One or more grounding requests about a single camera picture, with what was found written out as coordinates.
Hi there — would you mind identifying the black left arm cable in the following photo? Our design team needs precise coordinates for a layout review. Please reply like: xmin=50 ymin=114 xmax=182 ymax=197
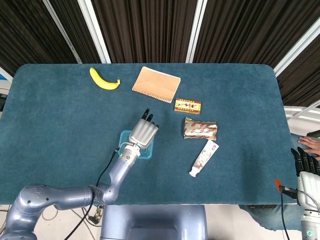
xmin=57 ymin=147 xmax=121 ymax=240

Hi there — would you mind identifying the black plug on floor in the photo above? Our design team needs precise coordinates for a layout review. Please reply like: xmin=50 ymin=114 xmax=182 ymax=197
xmin=88 ymin=204 xmax=104 ymax=226

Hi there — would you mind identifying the yellow banana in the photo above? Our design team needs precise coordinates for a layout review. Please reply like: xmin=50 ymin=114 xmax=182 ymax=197
xmin=89 ymin=67 xmax=121 ymax=90

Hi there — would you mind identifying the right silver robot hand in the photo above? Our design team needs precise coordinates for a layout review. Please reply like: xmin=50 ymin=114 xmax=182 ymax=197
xmin=274 ymin=146 xmax=320 ymax=214

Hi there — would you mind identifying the teal-rimmed clear plastic container lid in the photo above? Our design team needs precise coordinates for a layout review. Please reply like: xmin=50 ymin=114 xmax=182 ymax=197
xmin=119 ymin=129 xmax=155 ymax=160

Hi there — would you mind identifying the white toothpaste tube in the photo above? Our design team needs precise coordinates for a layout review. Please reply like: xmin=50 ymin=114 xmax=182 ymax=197
xmin=188 ymin=139 xmax=220 ymax=178

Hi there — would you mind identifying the bystander bare hand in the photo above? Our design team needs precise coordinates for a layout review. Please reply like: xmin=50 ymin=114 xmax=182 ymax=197
xmin=297 ymin=136 xmax=320 ymax=161

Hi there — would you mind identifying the white metal frame rail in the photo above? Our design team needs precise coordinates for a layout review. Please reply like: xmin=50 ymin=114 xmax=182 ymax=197
xmin=283 ymin=99 xmax=320 ymax=123

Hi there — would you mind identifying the yellow red small carton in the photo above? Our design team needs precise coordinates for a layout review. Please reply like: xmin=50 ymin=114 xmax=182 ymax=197
xmin=173 ymin=97 xmax=202 ymax=116

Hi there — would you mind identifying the blue-grey robot torso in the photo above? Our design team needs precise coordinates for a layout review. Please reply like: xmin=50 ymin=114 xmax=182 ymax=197
xmin=99 ymin=204 xmax=208 ymax=240

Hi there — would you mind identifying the white metal frame post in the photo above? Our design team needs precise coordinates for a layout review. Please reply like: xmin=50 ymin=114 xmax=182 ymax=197
xmin=273 ymin=22 xmax=320 ymax=77
xmin=77 ymin=0 xmax=112 ymax=64
xmin=185 ymin=0 xmax=210 ymax=64

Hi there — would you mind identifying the black right hand cable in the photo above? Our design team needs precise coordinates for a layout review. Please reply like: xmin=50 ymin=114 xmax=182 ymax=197
xmin=276 ymin=186 xmax=299 ymax=240

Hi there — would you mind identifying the teal table cloth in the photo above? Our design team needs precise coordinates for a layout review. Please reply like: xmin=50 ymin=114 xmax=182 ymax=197
xmin=0 ymin=63 xmax=296 ymax=206

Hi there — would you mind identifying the dark brown curtain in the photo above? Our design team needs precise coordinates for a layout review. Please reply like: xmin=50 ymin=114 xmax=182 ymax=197
xmin=0 ymin=0 xmax=320 ymax=108

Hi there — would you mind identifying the tan spiral notebook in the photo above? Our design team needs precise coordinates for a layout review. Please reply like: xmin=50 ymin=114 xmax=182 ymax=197
xmin=131 ymin=66 xmax=182 ymax=104

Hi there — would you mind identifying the thin grey frame post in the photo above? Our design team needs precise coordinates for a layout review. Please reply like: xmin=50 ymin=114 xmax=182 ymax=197
xmin=41 ymin=0 xmax=83 ymax=64

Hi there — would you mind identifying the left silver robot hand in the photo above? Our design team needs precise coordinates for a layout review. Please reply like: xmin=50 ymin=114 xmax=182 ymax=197
xmin=128 ymin=108 xmax=160 ymax=149

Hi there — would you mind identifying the gold red foil packet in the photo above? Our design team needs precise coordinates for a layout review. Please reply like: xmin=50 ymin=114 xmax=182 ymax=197
xmin=183 ymin=116 xmax=219 ymax=141

